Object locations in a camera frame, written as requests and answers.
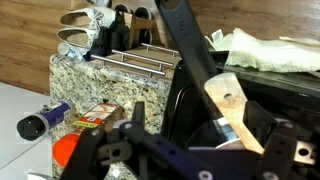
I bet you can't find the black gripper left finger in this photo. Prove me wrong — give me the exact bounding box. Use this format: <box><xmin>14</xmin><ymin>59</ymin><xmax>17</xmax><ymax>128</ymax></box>
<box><xmin>61</xmin><ymin>101</ymin><xmax>214</xmax><ymax>180</ymax></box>

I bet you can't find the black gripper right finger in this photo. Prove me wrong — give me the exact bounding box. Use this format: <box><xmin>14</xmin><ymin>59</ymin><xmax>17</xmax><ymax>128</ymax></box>
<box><xmin>243</xmin><ymin>101</ymin><xmax>320</xmax><ymax>180</ymax></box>

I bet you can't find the red lid spice jar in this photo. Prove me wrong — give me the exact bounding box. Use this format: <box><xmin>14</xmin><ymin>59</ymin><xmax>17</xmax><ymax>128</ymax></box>
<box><xmin>52</xmin><ymin>103</ymin><xmax>127</xmax><ymax>168</ymax></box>

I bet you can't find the blue jar with white lid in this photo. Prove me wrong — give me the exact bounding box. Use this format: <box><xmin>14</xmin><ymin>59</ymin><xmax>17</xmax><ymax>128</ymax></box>
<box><xmin>16</xmin><ymin>100</ymin><xmax>75</xmax><ymax>141</ymax></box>

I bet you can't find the black stove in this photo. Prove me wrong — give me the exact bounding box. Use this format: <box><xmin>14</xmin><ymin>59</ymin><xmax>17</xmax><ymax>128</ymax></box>
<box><xmin>161</xmin><ymin>49</ymin><xmax>320</xmax><ymax>151</ymax></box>

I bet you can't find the yellow dish towel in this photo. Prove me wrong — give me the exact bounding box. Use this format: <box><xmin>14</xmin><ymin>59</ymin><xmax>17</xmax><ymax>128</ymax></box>
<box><xmin>205</xmin><ymin>28</ymin><xmax>320</xmax><ymax>73</ymax></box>

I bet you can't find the white patterned shoe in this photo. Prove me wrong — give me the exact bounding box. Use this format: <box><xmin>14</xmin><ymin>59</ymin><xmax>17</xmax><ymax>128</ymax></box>
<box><xmin>60</xmin><ymin>7</ymin><xmax>116</xmax><ymax>29</ymax></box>

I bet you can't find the black saucepan with long handle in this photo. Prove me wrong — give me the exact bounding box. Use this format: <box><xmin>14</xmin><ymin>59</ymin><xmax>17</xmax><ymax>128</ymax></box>
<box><xmin>155</xmin><ymin>0</ymin><xmax>235</xmax><ymax>149</ymax></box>

